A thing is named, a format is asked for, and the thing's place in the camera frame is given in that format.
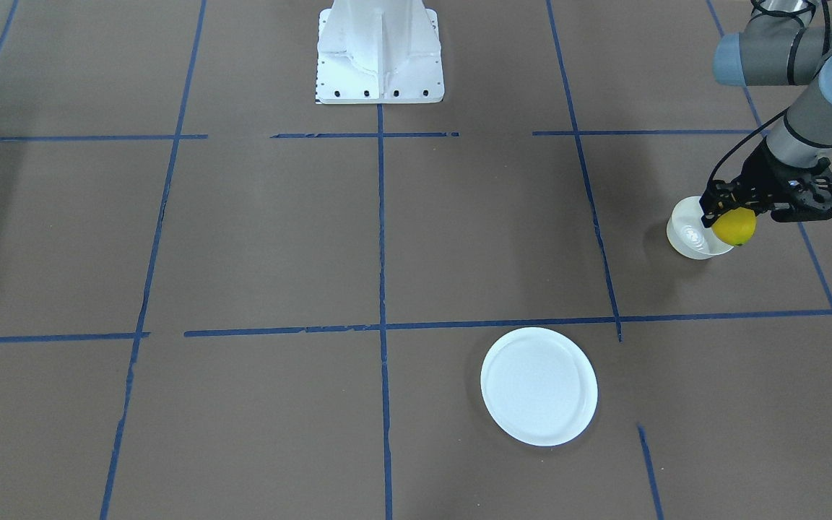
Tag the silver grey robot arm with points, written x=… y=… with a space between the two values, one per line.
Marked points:
x=779 y=47

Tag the white pedestal mount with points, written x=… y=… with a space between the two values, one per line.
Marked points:
x=378 y=52

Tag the white bowl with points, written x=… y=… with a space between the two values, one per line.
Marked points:
x=687 y=235

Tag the white round plate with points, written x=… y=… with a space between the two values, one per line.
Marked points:
x=539 y=387

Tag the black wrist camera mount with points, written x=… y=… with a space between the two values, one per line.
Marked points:
x=803 y=194

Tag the yellow lemon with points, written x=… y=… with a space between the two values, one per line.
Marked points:
x=736 y=227

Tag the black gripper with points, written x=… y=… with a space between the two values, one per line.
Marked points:
x=761 y=173

